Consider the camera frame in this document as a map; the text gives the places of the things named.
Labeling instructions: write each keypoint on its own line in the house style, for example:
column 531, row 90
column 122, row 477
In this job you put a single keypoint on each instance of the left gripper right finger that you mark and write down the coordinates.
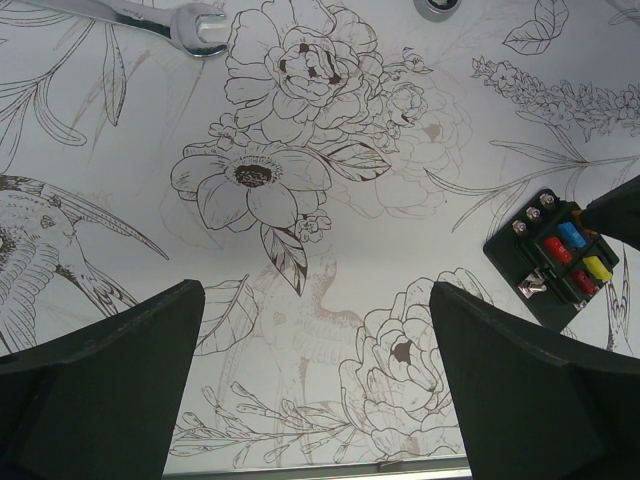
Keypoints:
column 532, row 403

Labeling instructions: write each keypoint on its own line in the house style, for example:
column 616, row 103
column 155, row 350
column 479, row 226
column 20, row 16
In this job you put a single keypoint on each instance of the black fuse box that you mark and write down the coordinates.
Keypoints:
column 544, row 285

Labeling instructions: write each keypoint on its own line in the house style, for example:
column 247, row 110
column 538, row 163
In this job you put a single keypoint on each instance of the orange blade fuse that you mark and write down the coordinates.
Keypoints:
column 577, row 216

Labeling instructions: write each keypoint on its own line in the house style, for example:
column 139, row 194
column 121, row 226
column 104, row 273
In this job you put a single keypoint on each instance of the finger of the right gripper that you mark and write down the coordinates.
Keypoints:
column 616, row 214

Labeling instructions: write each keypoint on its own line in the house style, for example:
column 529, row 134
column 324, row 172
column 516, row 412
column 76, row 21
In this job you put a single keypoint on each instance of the blue blade fuse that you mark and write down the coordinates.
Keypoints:
column 572, row 235

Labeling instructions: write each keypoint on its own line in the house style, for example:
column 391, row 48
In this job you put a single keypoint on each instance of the yellow blade fuse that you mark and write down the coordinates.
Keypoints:
column 597, row 268

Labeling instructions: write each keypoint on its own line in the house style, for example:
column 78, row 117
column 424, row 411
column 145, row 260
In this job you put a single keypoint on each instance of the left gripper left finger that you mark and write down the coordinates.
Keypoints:
column 102, row 401

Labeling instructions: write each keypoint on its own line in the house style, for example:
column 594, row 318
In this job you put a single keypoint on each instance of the silver combination wrench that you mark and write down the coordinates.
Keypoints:
column 179, row 26

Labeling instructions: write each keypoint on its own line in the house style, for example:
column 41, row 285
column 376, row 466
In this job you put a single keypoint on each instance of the dark red blade fuse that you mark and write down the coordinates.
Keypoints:
column 583, row 282

